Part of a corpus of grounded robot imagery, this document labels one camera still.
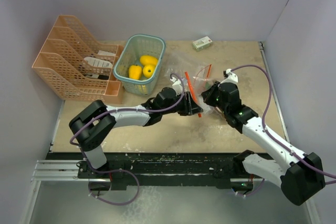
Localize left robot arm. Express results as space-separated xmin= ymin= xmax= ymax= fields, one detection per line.
xmin=69 ymin=87 xmax=203 ymax=178

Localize aluminium rail frame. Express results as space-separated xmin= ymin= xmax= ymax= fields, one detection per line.
xmin=31 ymin=41 xmax=321 ymax=224

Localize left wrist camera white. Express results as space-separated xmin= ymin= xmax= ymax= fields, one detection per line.
xmin=170 ymin=77 xmax=187 ymax=95

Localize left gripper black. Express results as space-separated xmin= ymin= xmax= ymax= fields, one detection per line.
xmin=161 ymin=91 xmax=203 ymax=116

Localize clear zip bag red seal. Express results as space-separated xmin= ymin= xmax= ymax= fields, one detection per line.
xmin=164 ymin=51 xmax=212 ymax=88

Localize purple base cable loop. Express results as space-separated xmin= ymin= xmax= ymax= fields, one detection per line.
xmin=87 ymin=169 xmax=141 ymax=206

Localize teal plastic basket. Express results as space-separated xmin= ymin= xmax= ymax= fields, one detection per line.
xmin=113 ymin=34 xmax=166 ymax=95

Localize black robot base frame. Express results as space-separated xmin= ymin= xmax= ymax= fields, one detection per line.
xmin=77 ymin=153 xmax=259 ymax=191

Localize yellow fake fruit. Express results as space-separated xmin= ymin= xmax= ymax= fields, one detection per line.
xmin=128 ymin=65 xmax=142 ymax=80
xmin=142 ymin=64 xmax=156 ymax=79
xmin=140 ymin=55 xmax=158 ymax=66

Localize white papers in organizer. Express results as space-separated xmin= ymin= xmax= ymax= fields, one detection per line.
xmin=84 ymin=50 xmax=116 ymax=80

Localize small green white box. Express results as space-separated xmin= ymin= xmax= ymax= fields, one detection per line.
xmin=192 ymin=36 xmax=213 ymax=51

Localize orange mesh file organizer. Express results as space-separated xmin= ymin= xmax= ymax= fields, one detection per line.
xmin=32 ymin=15 xmax=124 ymax=104

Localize clear bag of mushrooms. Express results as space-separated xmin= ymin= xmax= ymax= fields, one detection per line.
xmin=184 ymin=63 xmax=226 ymax=119

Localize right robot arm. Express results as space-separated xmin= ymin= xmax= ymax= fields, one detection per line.
xmin=202 ymin=82 xmax=326 ymax=206

